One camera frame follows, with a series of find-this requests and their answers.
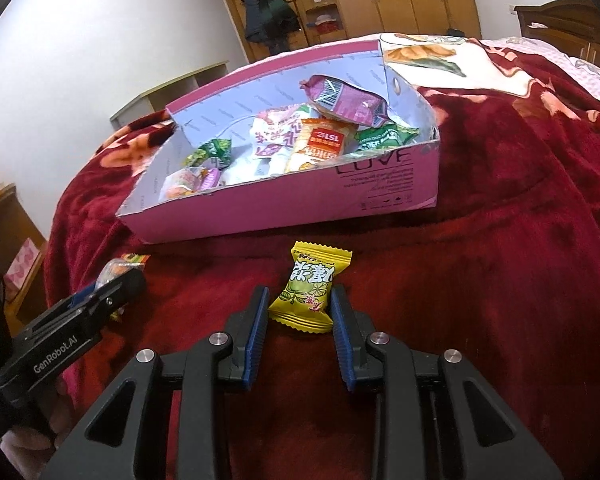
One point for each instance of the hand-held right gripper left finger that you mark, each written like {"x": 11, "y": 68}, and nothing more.
{"x": 257, "y": 345}

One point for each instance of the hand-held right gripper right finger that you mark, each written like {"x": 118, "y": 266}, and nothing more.
{"x": 342, "y": 345}

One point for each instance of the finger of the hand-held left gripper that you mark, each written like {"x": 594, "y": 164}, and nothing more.
{"x": 122, "y": 292}
{"x": 87, "y": 295}

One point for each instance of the clear packet with striped edges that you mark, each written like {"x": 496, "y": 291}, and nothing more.
{"x": 125, "y": 262}

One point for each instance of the yellow candy packet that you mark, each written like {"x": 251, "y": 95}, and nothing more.
{"x": 307, "y": 285}

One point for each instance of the small clear candy packet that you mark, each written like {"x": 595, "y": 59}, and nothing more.
{"x": 182, "y": 185}

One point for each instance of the pink cardboard box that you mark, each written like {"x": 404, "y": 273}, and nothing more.
{"x": 280, "y": 210}

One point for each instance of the large green pea packet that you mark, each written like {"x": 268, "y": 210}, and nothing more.
{"x": 212, "y": 152}

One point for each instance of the orange snack packet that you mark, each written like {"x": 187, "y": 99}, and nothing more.
{"x": 320, "y": 145}

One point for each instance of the small green pea packet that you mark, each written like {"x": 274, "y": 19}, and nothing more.
{"x": 385, "y": 137}

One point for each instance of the white pink spouted pouch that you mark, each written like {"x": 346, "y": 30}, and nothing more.
{"x": 275, "y": 132}

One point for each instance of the person's left hand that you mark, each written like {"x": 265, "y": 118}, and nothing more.
{"x": 27, "y": 460}

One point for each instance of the wooden nightstand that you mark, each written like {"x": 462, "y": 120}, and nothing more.
{"x": 10, "y": 220}

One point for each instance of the red floral blanket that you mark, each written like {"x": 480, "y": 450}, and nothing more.
{"x": 480, "y": 260}

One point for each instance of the white low shelf unit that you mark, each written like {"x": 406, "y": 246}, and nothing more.
{"x": 180, "y": 85}

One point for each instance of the dark green hanging jacket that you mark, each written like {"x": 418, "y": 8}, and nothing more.
{"x": 277, "y": 15}

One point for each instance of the small black object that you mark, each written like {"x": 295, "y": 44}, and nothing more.
{"x": 455, "y": 33}

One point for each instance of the dark wooden headboard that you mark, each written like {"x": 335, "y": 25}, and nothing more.
{"x": 555, "y": 20}

